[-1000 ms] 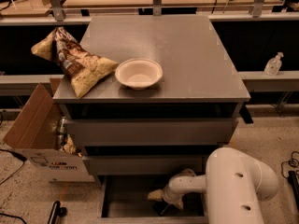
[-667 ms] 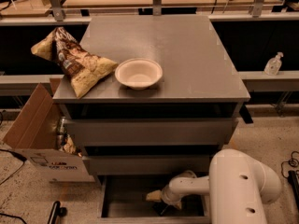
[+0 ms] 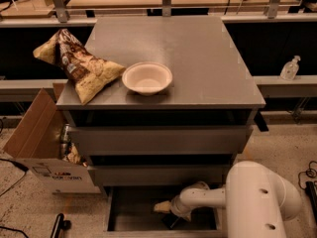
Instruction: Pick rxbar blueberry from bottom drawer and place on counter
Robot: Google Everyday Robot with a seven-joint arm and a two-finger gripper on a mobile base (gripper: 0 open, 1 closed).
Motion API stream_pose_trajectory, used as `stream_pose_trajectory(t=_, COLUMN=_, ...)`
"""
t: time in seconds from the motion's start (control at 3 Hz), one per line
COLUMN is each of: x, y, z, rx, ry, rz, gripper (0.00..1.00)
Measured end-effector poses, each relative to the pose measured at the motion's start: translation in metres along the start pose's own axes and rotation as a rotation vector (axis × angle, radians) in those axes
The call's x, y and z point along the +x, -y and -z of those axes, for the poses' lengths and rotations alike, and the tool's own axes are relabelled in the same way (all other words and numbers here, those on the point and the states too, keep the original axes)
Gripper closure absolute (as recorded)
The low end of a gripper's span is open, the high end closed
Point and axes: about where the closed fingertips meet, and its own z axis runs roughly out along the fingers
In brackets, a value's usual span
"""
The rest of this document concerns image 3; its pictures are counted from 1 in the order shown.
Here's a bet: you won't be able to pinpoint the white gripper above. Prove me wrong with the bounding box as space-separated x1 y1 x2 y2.
154 195 191 222

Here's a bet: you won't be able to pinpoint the dark blueberry rxbar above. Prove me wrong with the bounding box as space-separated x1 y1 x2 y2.
161 213 181 230

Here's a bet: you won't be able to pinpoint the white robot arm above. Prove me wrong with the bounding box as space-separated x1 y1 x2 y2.
154 161 301 238

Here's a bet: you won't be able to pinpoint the grey open bottom drawer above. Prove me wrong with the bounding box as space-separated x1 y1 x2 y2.
104 185 228 238

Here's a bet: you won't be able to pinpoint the grey middle drawer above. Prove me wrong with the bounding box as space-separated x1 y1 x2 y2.
88 165 230 186

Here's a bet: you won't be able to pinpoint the grey drawer cabinet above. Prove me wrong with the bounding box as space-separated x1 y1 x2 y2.
54 15 266 190

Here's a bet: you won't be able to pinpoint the grey top drawer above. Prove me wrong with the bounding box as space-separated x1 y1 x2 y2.
69 126 253 156

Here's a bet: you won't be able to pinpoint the black stand base left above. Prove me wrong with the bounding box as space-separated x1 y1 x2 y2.
50 213 71 238

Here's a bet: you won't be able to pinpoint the snack items in box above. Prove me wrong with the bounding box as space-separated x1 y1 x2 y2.
60 124 87 167

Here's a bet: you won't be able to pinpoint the white paper bowl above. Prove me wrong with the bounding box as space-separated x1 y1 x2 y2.
122 62 172 96

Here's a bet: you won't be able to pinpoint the black bar right floor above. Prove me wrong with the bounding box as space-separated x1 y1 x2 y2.
305 181 317 223

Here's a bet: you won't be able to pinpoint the open cardboard box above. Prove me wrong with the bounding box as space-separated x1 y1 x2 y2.
3 89 100 193

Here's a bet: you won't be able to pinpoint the yellow brown chip bag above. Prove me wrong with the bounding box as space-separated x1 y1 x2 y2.
33 29 125 105

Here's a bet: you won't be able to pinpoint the clear sanitizer pump bottle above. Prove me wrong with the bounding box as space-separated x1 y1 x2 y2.
280 56 301 80

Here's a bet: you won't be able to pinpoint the black cable right floor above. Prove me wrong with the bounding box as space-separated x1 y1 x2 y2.
297 160 317 190

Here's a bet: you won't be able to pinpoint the black cable floor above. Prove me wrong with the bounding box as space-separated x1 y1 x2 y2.
297 160 317 190
0 157 30 198

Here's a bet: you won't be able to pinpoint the black cable left floor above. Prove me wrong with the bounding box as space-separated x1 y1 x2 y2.
0 157 30 198

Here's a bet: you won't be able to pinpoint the metal railing frame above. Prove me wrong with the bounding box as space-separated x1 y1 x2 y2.
1 0 317 27

